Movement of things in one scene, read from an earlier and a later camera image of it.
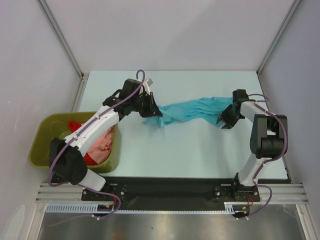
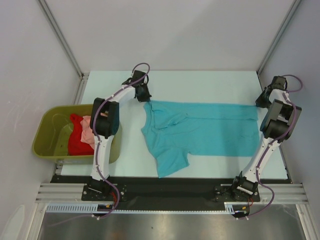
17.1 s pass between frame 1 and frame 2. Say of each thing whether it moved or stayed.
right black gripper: moved
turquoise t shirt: moved
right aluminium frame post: stayed
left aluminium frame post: stayed
